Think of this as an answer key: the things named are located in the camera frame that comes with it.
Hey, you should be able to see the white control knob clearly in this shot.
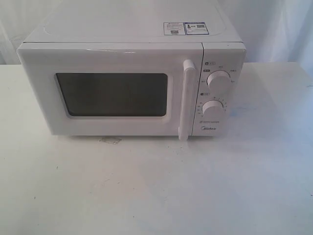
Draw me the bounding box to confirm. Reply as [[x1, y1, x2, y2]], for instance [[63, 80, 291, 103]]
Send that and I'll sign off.
[[202, 100, 224, 117], [207, 70, 231, 88]]

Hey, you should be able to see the clear tape piece on table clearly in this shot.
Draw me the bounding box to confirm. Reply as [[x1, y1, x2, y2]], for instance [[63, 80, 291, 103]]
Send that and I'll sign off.
[[99, 137, 122, 145]]

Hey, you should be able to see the blue label sticker right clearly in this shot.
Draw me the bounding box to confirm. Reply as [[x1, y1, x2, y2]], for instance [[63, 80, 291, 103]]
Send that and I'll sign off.
[[183, 22, 209, 35]]

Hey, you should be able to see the white microwave door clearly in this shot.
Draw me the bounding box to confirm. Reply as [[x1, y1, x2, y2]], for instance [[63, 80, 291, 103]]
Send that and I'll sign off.
[[17, 43, 203, 140]]

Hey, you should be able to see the upper white control knob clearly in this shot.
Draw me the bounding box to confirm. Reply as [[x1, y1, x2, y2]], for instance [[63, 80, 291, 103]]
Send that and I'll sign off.
[[207, 70, 231, 88]]

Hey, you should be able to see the lower white control knob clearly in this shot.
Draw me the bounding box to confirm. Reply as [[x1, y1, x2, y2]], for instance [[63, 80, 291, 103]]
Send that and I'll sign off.
[[202, 100, 224, 117]]

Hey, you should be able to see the white microwave oven body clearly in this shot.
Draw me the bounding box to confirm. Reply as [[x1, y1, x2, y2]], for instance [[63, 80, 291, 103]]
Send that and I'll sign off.
[[22, 0, 246, 136]]

